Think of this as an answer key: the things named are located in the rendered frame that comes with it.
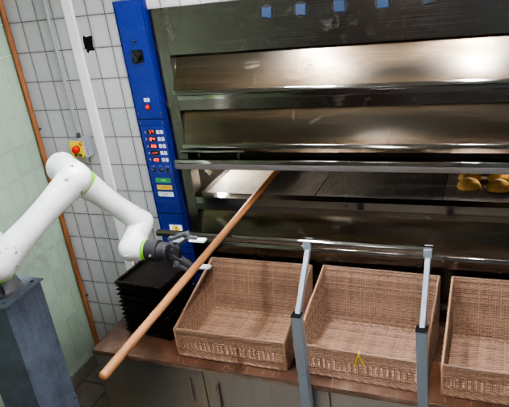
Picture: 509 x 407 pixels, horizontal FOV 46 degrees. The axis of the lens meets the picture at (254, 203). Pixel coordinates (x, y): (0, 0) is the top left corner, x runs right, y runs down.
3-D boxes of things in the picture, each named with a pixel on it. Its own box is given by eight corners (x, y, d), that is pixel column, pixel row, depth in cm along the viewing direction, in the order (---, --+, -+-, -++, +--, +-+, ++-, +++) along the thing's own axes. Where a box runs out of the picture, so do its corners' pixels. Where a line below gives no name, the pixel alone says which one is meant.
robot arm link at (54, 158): (44, 175, 225) (64, 149, 227) (35, 168, 236) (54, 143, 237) (82, 200, 236) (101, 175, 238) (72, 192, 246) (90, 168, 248)
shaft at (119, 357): (107, 382, 180) (104, 375, 178) (98, 381, 181) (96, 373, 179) (283, 169, 323) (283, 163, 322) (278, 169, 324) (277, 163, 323)
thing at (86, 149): (79, 153, 319) (75, 135, 315) (95, 153, 315) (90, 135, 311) (71, 158, 313) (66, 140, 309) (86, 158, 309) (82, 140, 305)
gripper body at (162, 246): (162, 237, 251) (182, 238, 247) (166, 254, 254) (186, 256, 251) (153, 245, 244) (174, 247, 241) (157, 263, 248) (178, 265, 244)
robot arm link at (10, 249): (-27, 274, 205) (79, 157, 214) (-36, 258, 217) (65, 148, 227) (3, 294, 212) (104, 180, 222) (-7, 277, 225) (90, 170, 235)
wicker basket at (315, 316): (326, 310, 302) (321, 262, 291) (443, 325, 279) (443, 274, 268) (294, 372, 262) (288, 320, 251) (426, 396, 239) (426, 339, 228)
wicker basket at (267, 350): (218, 300, 324) (210, 254, 313) (319, 310, 303) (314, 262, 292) (176, 356, 284) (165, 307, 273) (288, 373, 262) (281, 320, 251)
